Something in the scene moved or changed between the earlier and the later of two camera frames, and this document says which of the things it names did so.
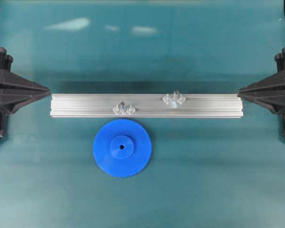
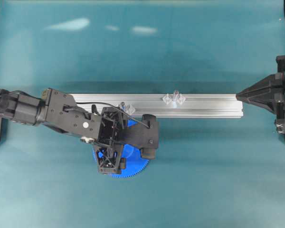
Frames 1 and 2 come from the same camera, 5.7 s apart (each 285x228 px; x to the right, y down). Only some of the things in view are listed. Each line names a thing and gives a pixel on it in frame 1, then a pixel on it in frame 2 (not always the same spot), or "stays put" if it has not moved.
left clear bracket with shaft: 123,109 stays put
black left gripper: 9,90 to 59,110
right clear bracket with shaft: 176,98 stays put
